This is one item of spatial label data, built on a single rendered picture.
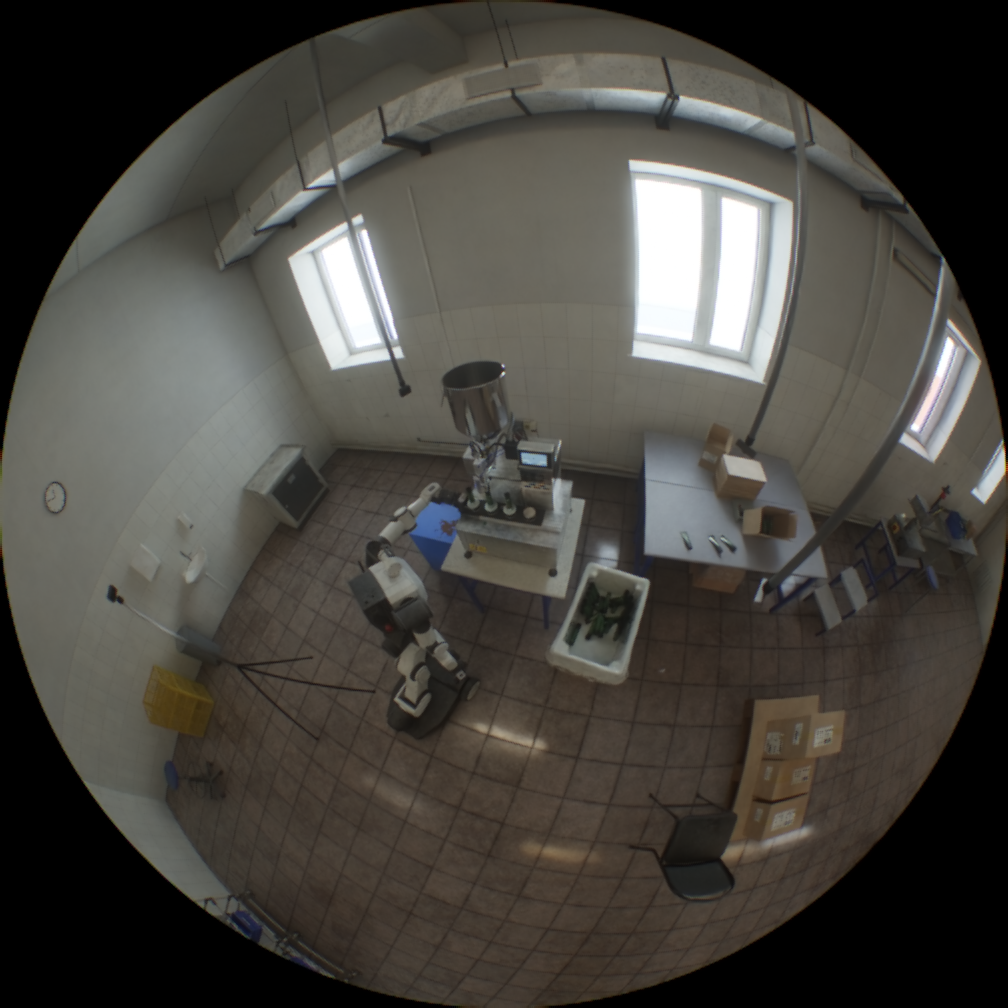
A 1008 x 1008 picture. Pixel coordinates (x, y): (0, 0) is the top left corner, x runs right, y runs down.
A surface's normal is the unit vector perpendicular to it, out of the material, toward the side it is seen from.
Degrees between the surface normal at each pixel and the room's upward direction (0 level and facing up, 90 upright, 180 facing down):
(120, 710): 90
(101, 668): 90
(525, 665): 0
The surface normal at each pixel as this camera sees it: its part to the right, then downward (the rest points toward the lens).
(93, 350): 0.94, 0.14
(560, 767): -0.14, -0.64
